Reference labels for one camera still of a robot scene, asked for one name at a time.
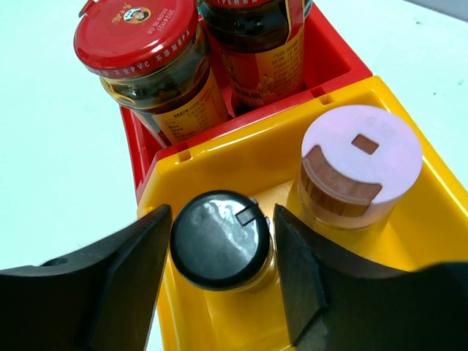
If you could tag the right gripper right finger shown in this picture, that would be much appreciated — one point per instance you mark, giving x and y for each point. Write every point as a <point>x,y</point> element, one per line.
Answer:
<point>337,300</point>

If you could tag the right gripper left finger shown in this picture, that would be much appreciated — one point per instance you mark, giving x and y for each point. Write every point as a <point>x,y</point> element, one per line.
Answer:
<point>100,297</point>

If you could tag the black cap spice jar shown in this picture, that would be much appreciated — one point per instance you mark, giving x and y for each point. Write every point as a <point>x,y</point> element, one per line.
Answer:
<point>221,240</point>

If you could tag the pink cap spice bottle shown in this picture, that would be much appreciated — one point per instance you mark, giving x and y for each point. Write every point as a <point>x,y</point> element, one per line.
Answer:
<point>357,162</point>

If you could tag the red lid jar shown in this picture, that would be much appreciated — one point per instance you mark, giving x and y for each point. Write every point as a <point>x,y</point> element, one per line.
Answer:
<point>153,58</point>
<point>261,44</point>

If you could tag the yellow plastic bin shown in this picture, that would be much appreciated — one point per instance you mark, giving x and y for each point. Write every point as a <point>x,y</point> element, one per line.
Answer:
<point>427,226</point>

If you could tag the red plastic bin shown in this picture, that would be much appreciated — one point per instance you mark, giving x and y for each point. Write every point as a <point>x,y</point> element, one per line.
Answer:
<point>329,64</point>

